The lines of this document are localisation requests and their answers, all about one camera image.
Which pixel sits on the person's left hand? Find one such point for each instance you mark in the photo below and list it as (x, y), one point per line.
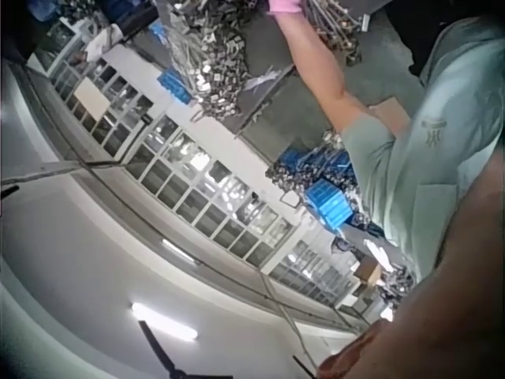
(285, 5)

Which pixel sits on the bundle of long metal bolts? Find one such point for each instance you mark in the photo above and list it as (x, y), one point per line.
(335, 27)

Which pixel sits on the heap of metal brackets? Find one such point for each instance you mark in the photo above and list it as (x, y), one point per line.
(215, 59)

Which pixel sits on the grey metal work table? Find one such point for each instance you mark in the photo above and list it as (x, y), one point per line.
(284, 106)

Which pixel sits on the small blue plastic crate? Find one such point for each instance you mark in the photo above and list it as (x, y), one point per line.
(173, 85)

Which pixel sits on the brown cardboard sheet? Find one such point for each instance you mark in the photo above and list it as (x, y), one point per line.
(392, 114)

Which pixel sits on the blue crates of metal parts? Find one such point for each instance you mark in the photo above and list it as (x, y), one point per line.
(311, 166)

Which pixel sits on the long row of windows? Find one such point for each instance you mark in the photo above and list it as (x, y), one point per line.
(189, 173)

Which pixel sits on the large blue plastic crate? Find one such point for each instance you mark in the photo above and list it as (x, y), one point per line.
(329, 201)

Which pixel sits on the small ceiling light tube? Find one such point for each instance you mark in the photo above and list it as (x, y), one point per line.
(178, 250)

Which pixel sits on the brown cardboard box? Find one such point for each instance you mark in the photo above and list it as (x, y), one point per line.
(367, 270)

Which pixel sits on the large ceiling light tube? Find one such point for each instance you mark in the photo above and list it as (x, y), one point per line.
(163, 321)

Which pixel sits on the black ceiling fan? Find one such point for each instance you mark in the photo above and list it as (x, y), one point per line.
(165, 359)

